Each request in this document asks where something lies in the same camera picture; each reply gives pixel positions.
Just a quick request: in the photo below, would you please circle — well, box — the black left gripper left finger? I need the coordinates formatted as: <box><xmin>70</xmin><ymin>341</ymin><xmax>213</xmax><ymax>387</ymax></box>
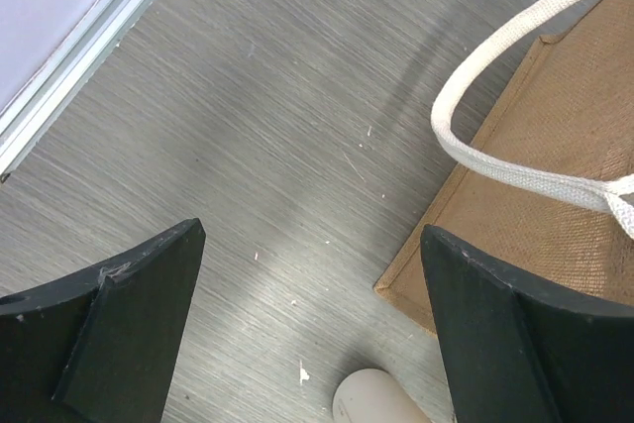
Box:
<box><xmin>1</xmin><ymin>218</ymin><xmax>206</xmax><ymax>422</ymax></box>

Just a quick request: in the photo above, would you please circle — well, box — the white bag handle strap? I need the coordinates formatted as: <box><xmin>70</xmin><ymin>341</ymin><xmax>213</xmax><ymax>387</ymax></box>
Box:
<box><xmin>430</xmin><ymin>0</ymin><xmax>634</xmax><ymax>240</ymax></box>

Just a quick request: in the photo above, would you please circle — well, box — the aluminium frame rail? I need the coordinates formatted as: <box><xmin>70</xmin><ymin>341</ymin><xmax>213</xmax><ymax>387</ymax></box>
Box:
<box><xmin>1</xmin><ymin>0</ymin><xmax>155</xmax><ymax>179</ymax></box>

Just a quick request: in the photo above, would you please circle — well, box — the cream white bottle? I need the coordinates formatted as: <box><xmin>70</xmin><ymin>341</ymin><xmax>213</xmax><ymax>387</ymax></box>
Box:
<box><xmin>332</xmin><ymin>369</ymin><xmax>431</xmax><ymax>423</ymax></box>

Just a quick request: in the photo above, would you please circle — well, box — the brown jute canvas bag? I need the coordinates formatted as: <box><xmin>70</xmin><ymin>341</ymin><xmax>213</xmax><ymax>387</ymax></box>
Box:
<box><xmin>373</xmin><ymin>0</ymin><xmax>634</xmax><ymax>340</ymax></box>

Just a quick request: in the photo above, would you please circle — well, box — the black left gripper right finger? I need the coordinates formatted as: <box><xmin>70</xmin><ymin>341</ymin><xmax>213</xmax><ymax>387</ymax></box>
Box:
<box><xmin>421</xmin><ymin>225</ymin><xmax>633</xmax><ymax>422</ymax></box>

